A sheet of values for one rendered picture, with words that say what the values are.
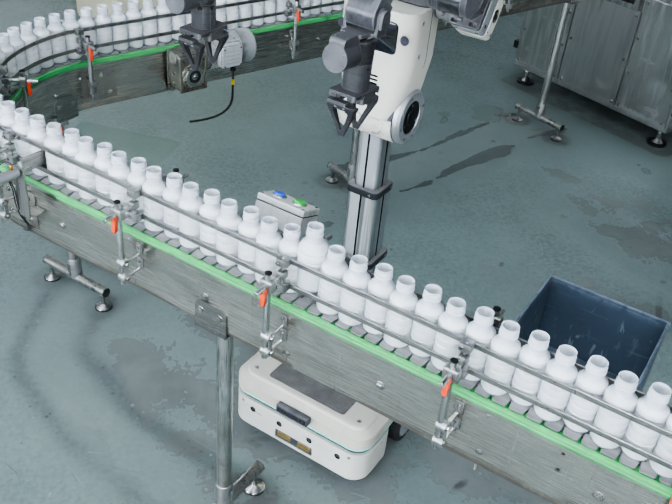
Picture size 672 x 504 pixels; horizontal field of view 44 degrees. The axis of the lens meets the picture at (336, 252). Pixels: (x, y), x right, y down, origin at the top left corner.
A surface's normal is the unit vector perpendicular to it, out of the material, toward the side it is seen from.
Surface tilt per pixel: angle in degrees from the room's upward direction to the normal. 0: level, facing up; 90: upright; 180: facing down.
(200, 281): 90
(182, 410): 0
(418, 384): 90
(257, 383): 31
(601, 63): 90
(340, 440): 90
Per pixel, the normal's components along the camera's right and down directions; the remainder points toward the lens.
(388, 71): -0.54, 0.44
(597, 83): -0.77, 0.30
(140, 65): 0.62, 0.49
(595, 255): 0.08, -0.82
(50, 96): 0.88, 0.33
